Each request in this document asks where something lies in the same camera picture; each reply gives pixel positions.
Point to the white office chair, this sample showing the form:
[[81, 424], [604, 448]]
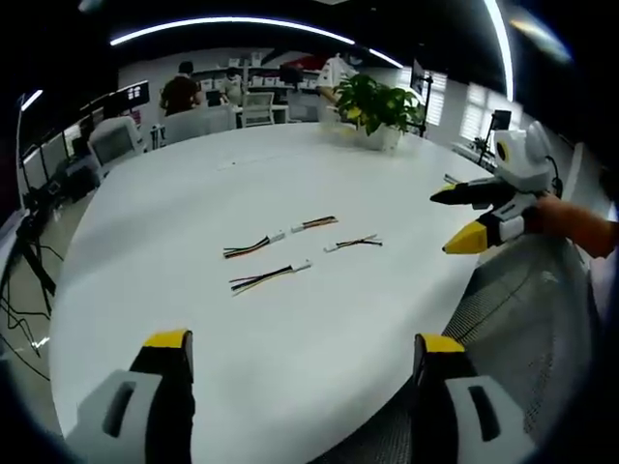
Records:
[[116, 137], [257, 108]]

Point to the white wall shelf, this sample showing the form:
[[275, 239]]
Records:
[[261, 79]]

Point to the short ceiling light strip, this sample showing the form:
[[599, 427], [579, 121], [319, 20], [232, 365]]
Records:
[[387, 58]]

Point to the black computer monitor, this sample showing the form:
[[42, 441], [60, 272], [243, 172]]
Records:
[[133, 93]]

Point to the long ceiling light strip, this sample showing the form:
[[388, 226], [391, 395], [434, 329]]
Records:
[[232, 23], [503, 43]]

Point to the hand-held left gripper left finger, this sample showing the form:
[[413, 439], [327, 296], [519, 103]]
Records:
[[121, 411]]

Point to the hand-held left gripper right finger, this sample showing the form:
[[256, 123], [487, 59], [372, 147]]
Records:
[[464, 411]]

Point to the green potted plant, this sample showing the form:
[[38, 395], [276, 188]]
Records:
[[377, 104]]

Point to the black monitor on stand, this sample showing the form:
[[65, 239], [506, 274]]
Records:
[[420, 79]]

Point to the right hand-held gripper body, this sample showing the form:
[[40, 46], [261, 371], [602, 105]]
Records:
[[524, 159]]

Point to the black tripod stand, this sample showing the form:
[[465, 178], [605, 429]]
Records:
[[34, 232]]

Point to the grey mesh office chair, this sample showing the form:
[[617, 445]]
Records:
[[508, 328]]

